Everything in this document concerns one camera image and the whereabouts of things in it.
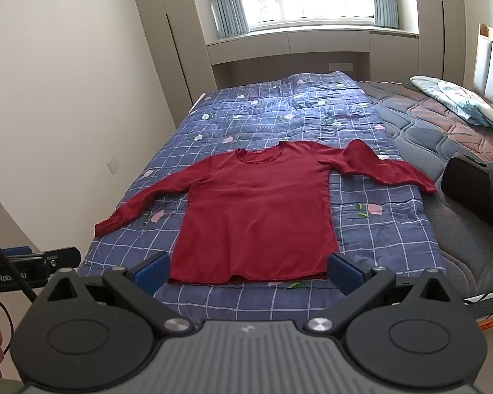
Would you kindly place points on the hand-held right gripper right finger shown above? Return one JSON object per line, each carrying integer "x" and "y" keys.
{"x": 345, "y": 273}

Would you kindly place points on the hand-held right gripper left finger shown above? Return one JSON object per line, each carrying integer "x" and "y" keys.
{"x": 154, "y": 273}

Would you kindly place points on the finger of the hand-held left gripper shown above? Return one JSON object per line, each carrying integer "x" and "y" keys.
{"x": 14, "y": 250}
{"x": 63, "y": 260}

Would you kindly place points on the red long-sleeve shirt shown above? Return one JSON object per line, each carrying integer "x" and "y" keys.
{"x": 254, "y": 213}

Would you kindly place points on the dark brown bag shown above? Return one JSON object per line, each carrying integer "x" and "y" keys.
{"x": 468, "y": 188}

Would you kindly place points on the quilted grey brown mattress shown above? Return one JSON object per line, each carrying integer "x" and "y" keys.
{"x": 435, "y": 131}

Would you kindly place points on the blue checked floral blanket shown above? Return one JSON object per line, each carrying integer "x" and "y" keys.
{"x": 271, "y": 111}

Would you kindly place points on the light floral pillow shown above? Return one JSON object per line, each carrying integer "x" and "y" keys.
{"x": 464, "y": 98}

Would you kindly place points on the beige window bench cabinet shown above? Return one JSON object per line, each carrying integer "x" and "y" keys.
{"x": 295, "y": 45}

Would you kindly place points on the beige wall socket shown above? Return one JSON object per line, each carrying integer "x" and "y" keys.
{"x": 113, "y": 164}

